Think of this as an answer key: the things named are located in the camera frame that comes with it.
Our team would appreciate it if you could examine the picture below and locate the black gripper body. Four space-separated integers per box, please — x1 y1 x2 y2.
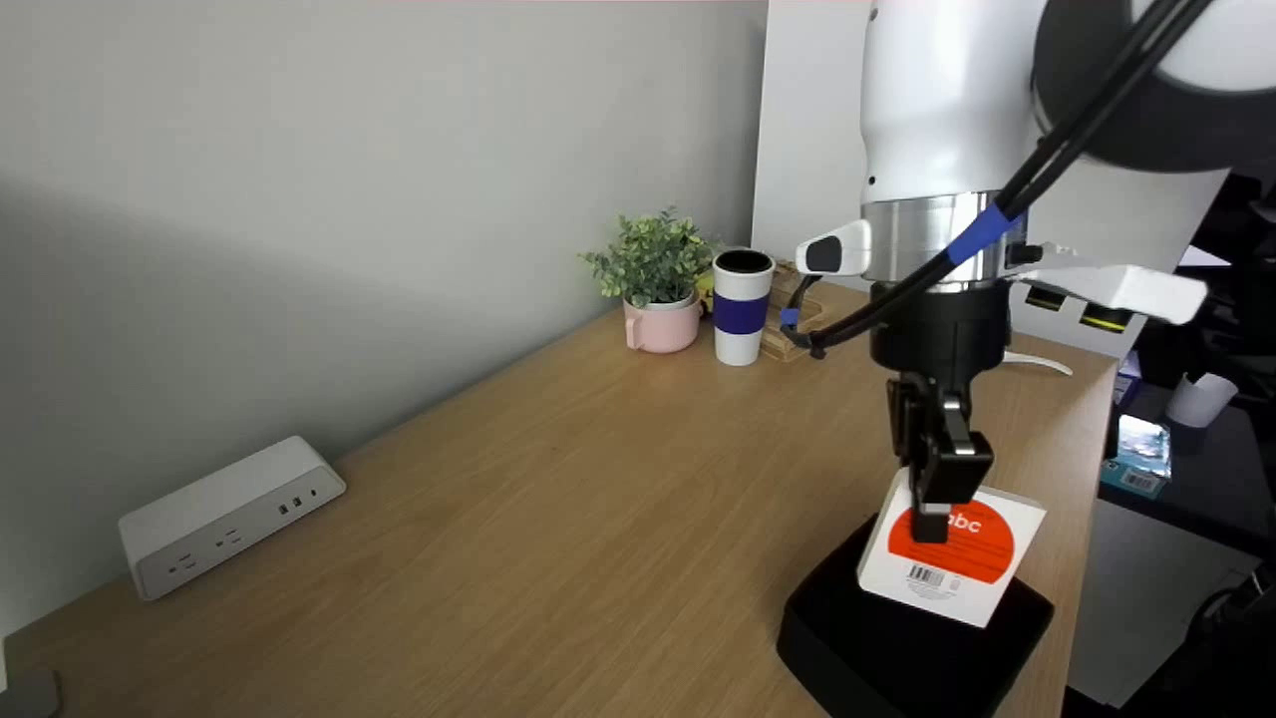
869 285 1008 463

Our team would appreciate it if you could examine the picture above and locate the white orange abc book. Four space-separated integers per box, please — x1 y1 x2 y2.
857 473 1043 631

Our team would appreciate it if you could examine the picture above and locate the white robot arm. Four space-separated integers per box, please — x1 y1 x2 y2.
788 0 1276 543

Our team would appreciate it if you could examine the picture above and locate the black square box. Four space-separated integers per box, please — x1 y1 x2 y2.
778 522 1054 718

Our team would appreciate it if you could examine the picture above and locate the white power strip box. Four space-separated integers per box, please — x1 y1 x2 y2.
120 437 346 602

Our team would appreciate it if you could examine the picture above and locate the white ceramic spoon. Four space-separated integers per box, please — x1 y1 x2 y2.
1001 349 1071 381

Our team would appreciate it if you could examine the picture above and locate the small wooden crate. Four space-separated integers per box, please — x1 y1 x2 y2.
760 264 812 362

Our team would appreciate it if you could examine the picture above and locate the white cup with blue band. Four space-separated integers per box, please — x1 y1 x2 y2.
714 247 775 366

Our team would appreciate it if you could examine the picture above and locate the white cup on side table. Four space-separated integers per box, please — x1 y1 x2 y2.
1164 373 1236 431

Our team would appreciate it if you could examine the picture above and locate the black side table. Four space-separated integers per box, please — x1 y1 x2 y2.
1099 382 1272 556

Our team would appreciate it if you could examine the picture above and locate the green plant in pink pot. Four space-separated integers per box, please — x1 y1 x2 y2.
582 212 714 356

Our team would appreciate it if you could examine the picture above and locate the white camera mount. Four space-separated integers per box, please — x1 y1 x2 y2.
1018 264 1210 326

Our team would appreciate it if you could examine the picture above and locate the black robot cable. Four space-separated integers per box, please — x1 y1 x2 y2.
778 0 1220 362

